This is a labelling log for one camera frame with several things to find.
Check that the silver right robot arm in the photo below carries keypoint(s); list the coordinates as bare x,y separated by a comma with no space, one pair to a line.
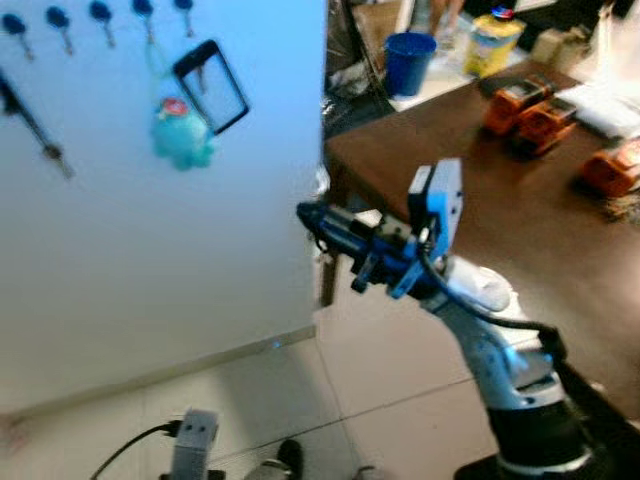
510,370

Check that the dark brown wooden table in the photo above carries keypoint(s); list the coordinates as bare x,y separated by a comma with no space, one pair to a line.
520,220

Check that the blue plastic bucket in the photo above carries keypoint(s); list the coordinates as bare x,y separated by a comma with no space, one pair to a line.
410,62

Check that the dark crumpled sheet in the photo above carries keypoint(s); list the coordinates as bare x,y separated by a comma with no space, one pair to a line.
350,40

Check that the yellow printed container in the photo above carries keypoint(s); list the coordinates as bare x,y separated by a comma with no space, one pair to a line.
493,45

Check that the person bare legs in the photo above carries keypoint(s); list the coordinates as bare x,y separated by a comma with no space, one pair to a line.
445,15

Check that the small metal key bunch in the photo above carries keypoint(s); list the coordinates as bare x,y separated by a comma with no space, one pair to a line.
620,207

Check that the grey robot left leg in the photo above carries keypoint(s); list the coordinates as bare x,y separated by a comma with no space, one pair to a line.
272,468

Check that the white paper stack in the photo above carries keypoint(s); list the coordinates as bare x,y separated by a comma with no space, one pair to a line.
605,105

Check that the small cardboard box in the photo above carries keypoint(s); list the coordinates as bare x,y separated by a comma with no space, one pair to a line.
560,45

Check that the black frame card holder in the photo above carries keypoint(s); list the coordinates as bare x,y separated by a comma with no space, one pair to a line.
232,76

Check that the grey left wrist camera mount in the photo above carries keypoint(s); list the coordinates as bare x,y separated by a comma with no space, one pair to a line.
193,440

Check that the blue wall hook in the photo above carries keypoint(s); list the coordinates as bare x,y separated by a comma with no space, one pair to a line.
100,13
15,25
58,20
143,8
184,5

